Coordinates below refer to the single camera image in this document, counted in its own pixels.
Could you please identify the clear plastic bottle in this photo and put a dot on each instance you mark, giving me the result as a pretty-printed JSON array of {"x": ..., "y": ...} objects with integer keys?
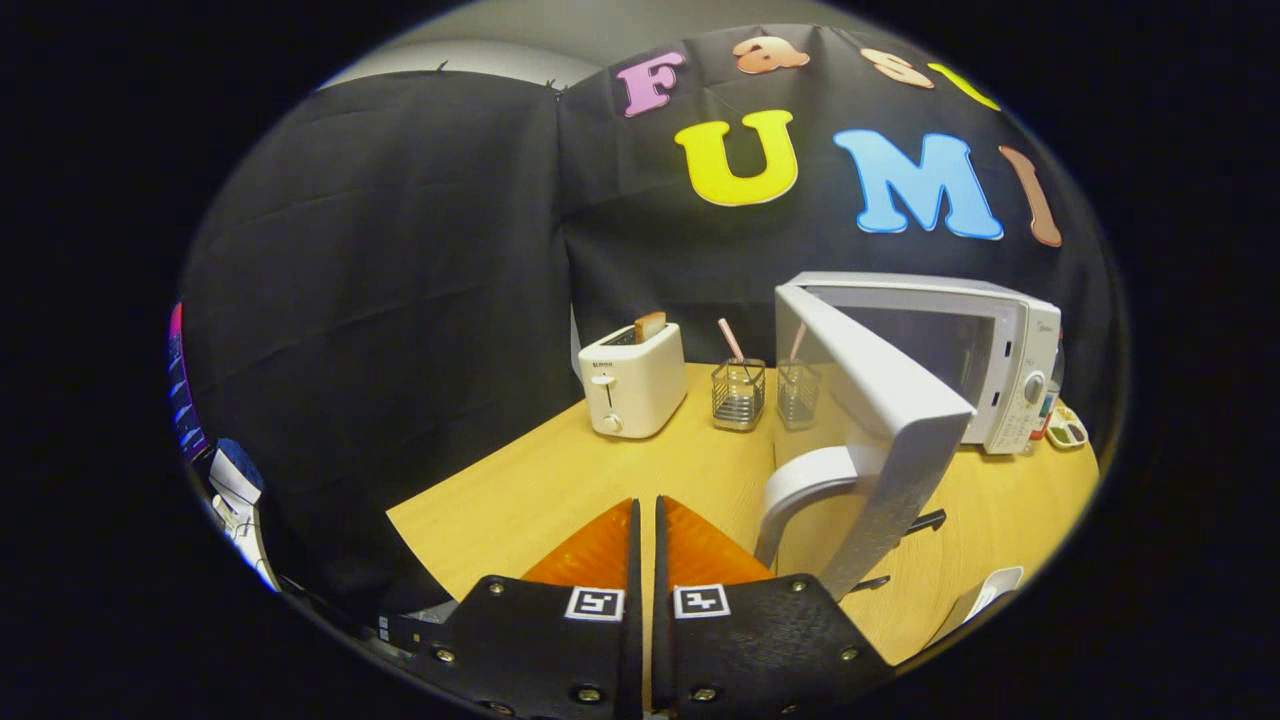
[{"x": 1050, "y": 400}]

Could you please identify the white divided bean dish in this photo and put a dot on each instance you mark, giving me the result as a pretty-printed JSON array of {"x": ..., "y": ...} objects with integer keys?
[{"x": 1066, "y": 430}]

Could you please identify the pink straw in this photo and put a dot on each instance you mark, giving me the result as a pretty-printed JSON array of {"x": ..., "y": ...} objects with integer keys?
[{"x": 731, "y": 340}]

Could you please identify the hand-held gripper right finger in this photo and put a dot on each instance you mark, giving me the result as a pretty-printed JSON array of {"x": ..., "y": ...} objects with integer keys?
[{"x": 660, "y": 640}]

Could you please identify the white microwave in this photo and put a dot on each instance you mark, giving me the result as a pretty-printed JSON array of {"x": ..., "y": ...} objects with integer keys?
[{"x": 900, "y": 430}]

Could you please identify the white rectangular tray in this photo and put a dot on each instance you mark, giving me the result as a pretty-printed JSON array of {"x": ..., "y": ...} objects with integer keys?
[{"x": 985, "y": 590}]

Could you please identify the toast slice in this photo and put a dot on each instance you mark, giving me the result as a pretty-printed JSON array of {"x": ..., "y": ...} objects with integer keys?
[{"x": 650, "y": 327}]

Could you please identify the white toaster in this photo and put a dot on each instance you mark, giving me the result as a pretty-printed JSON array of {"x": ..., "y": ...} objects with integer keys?
[{"x": 635, "y": 385}]

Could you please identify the colourful display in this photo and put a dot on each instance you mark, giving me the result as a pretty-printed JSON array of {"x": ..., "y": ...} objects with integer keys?
[{"x": 185, "y": 400}]

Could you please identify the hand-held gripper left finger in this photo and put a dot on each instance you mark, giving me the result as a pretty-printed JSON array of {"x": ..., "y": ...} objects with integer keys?
[{"x": 634, "y": 640}]

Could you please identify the white and blue object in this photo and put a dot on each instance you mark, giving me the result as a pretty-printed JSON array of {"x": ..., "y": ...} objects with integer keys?
[{"x": 238, "y": 490}]

